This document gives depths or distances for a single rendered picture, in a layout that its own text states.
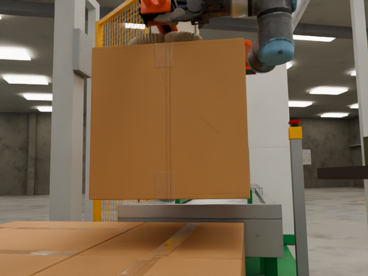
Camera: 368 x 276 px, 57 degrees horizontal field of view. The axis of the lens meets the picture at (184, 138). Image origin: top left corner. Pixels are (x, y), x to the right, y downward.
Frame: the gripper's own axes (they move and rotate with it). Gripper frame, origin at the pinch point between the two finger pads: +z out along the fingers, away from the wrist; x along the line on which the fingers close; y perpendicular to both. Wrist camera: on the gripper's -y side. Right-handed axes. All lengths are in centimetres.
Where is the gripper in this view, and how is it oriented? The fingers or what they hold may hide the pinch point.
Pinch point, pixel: (156, 5)
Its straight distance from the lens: 101.3
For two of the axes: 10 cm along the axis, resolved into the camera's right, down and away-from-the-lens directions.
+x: -0.2, -9.9, 1.1
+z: -9.8, 0.4, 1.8
